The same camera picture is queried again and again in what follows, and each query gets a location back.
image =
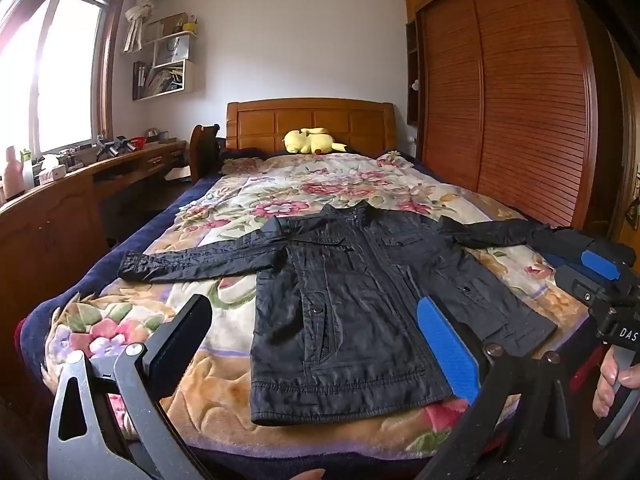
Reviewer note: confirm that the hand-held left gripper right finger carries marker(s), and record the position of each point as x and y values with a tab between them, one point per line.
447	355

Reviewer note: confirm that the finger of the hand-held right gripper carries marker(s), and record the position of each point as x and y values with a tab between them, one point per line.
600	264
575	285

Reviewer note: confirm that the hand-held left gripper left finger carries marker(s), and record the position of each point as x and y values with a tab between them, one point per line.
182	332

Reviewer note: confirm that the black jacket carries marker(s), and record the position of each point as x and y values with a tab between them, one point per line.
360	310

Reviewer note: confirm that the person's right hand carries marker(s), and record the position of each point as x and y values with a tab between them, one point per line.
605	390

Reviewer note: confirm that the person's left hand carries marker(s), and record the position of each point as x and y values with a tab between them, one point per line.
302	475

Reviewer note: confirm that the floral blanket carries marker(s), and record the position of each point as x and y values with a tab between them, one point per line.
280	195

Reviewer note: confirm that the wooden desk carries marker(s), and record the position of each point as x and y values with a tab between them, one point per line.
75	200

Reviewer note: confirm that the wooden chair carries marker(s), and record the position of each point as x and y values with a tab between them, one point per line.
202	150

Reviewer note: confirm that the wooden wardrobe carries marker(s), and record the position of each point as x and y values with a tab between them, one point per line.
500	110

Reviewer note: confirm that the red basket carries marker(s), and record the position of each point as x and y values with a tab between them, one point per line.
140	140

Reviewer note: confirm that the black metal device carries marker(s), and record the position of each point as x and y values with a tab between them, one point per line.
112	147

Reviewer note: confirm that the metal pot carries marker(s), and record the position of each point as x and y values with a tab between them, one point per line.
156	135

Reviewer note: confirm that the white box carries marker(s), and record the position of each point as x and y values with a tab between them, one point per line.
50	172

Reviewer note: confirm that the white bottle green cap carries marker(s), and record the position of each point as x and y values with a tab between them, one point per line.
26	170

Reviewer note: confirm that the yellow plush toy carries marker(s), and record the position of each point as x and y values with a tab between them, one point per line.
307	142

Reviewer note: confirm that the pink bottle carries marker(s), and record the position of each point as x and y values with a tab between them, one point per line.
11	172

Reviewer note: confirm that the wooden bed headboard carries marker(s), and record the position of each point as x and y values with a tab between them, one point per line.
310	117

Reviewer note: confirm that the row of books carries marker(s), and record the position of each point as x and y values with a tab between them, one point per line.
160	80

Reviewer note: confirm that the window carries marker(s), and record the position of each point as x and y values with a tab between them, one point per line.
50	85

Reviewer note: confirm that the white paper bag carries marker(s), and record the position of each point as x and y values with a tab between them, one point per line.
172	49

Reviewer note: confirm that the yellow figurine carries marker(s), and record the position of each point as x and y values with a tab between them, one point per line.
190	23

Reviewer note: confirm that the tied white curtain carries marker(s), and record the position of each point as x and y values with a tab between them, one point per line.
142	10

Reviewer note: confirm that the white wall shelf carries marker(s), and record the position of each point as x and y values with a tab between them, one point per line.
189	77

